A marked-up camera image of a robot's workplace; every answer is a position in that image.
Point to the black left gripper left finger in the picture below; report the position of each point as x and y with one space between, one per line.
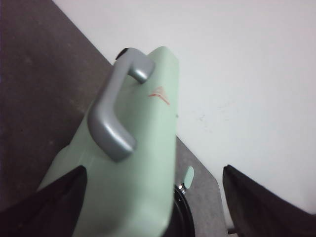
51 212

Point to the black round frying pan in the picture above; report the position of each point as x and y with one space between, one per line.
182 223

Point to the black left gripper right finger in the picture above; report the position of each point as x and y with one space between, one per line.
257 212

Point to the mint green hinged lid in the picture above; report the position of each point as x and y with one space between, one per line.
127 144

